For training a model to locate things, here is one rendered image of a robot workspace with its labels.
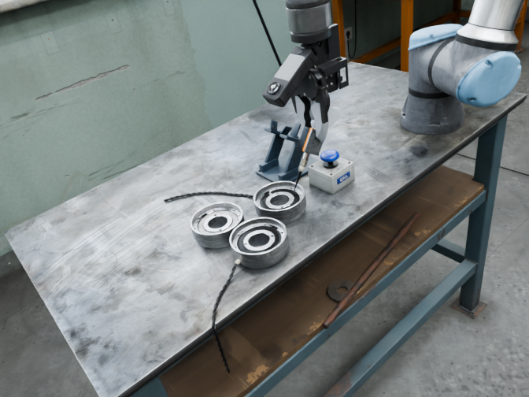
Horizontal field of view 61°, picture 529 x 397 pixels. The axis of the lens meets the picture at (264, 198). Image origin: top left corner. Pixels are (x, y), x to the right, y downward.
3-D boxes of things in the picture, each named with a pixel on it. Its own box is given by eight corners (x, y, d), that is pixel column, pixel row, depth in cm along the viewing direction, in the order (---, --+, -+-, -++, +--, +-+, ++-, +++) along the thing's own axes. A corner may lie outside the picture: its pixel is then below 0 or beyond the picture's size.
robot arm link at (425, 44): (440, 70, 114) (443, 14, 107) (475, 86, 104) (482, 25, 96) (397, 82, 113) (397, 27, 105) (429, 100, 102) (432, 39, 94)
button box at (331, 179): (333, 194, 95) (331, 176, 92) (309, 183, 100) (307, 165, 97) (358, 178, 98) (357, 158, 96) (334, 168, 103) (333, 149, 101)
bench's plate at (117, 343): (109, 413, 64) (104, 406, 63) (7, 239, 105) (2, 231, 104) (526, 101, 119) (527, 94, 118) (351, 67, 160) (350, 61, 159)
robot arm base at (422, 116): (423, 103, 123) (424, 68, 117) (476, 116, 112) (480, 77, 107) (388, 125, 116) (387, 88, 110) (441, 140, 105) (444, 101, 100)
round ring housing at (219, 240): (184, 239, 91) (179, 222, 88) (223, 211, 96) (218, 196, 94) (218, 258, 84) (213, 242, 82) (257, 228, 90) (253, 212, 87)
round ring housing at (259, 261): (261, 227, 90) (257, 210, 87) (301, 246, 83) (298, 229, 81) (222, 257, 84) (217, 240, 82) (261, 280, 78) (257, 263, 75)
